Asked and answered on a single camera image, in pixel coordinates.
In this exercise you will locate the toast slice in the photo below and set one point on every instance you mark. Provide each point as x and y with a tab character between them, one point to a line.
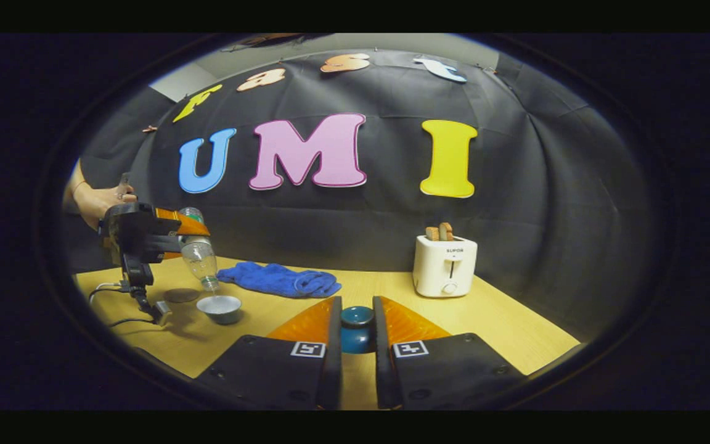
446	231
432	234

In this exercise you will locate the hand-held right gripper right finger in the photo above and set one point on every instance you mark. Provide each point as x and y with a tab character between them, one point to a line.
383	376

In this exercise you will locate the blue teacup lid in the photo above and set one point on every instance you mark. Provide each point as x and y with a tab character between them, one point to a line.
357	333

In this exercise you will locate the white toaster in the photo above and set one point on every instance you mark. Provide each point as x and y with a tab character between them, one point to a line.
441	271

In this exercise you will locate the black backdrop cloth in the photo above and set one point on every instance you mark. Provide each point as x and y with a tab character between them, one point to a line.
515	216

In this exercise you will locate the blue towel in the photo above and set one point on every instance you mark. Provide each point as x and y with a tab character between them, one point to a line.
275	279

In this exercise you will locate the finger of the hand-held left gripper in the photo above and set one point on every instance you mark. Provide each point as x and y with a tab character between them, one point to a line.
182	223
170	246

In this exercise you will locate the clear plastic water bottle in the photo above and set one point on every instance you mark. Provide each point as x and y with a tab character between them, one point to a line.
201	262

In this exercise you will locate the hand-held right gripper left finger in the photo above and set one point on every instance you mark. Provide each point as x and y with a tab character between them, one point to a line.
333	376

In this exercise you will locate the small white teacup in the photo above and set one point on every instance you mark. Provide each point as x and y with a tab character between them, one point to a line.
222	313

